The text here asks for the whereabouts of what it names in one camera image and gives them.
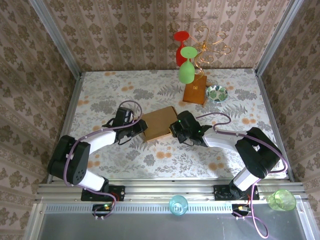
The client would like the brown cardboard paper box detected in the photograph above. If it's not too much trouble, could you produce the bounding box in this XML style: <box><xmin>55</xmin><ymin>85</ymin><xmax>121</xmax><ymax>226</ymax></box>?
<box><xmin>140</xmin><ymin>105</ymin><xmax>179</xmax><ymax>144</ymax></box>

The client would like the leaf pattern ceramic bowl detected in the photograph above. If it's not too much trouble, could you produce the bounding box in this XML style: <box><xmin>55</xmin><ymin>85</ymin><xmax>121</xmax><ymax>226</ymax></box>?
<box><xmin>205</xmin><ymin>84</ymin><xmax>229</xmax><ymax>104</ymax></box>

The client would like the green wine glass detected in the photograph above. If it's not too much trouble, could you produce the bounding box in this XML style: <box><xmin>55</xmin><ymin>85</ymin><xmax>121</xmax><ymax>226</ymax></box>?
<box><xmin>178</xmin><ymin>46</ymin><xmax>198</xmax><ymax>85</ymax></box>

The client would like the blue plastic cup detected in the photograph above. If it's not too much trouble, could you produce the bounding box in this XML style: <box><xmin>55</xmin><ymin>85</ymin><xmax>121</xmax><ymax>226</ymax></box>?
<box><xmin>168</xmin><ymin>194</ymin><xmax>189</xmax><ymax>216</ymax></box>

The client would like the red wine glass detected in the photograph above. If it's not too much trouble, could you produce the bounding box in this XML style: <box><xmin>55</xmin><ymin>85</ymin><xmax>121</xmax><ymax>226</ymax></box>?
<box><xmin>173</xmin><ymin>30</ymin><xmax>192</xmax><ymax>67</ymax></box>

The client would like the left small black connector board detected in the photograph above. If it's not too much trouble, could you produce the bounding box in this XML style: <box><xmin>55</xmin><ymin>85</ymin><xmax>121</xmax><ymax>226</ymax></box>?
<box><xmin>92</xmin><ymin>203</ymin><xmax>114</xmax><ymax>217</ymax></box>

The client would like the small black connector board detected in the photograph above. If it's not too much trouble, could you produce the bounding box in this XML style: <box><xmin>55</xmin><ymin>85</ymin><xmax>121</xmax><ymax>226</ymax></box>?
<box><xmin>92</xmin><ymin>203</ymin><xmax>114</xmax><ymax>217</ymax></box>
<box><xmin>231</xmin><ymin>203</ymin><xmax>252</xmax><ymax>216</ymax></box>

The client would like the perforated grey metal panel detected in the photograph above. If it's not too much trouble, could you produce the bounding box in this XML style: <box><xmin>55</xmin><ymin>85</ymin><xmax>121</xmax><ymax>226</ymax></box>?
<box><xmin>31</xmin><ymin>201</ymin><xmax>311</xmax><ymax>240</ymax></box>

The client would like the right small black connector board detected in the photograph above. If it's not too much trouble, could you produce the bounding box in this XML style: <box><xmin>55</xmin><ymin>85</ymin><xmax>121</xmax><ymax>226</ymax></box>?
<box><xmin>231</xmin><ymin>203</ymin><xmax>252</xmax><ymax>216</ymax></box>

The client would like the green plastic cup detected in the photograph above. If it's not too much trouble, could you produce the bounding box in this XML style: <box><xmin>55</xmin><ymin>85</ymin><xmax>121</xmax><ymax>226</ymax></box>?
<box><xmin>267</xmin><ymin>189</ymin><xmax>297</xmax><ymax>213</ymax></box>

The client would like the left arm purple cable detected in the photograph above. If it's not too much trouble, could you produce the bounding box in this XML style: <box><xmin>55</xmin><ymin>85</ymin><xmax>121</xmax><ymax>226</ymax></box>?
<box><xmin>64</xmin><ymin>100</ymin><xmax>144</xmax><ymax>221</ymax></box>

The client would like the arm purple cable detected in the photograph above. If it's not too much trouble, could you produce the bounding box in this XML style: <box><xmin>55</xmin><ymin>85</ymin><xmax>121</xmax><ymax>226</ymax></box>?
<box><xmin>64</xmin><ymin>100</ymin><xmax>144</xmax><ymax>221</ymax></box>
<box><xmin>195</xmin><ymin>112</ymin><xmax>289</xmax><ymax>239</ymax></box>

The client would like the gold wire rack wooden base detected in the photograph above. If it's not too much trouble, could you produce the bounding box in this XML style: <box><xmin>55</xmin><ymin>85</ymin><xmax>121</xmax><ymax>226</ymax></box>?
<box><xmin>182</xmin><ymin>25</ymin><xmax>232</xmax><ymax>109</ymax></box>

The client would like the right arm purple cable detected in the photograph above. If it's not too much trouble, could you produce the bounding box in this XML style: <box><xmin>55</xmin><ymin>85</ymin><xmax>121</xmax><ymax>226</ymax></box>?
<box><xmin>195</xmin><ymin>112</ymin><xmax>289</xmax><ymax>239</ymax></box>

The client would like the aluminium mounting rail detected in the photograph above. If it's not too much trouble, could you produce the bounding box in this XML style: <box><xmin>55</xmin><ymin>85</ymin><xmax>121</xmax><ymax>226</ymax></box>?
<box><xmin>36</xmin><ymin>181</ymin><xmax>306</xmax><ymax>202</ymax></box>

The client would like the aluminium table edge rail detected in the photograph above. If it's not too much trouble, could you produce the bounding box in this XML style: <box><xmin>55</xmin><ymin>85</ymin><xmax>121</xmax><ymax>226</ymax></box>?
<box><xmin>254</xmin><ymin>69</ymin><xmax>296</xmax><ymax>182</ymax></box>
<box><xmin>46</xmin><ymin>71</ymin><xmax>84</xmax><ymax>185</ymax></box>

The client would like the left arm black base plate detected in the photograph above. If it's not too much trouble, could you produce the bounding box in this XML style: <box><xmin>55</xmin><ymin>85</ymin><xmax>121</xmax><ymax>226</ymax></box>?
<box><xmin>80</xmin><ymin>185</ymin><xmax>126</xmax><ymax>202</ymax></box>

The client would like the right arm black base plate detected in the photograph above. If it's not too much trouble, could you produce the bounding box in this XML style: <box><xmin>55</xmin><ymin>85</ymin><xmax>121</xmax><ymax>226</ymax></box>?
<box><xmin>213</xmin><ymin>184</ymin><xmax>260</xmax><ymax>201</ymax></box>

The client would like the aluminium frame post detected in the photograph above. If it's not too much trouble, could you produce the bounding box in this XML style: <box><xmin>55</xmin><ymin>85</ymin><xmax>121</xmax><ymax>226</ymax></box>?
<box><xmin>254</xmin><ymin>0</ymin><xmax>305</xmax><ymax>76</ymax></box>
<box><xmin>28</xmin><ymin>0</ymin><xmax>84</xmax><ymax>79</ymax></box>

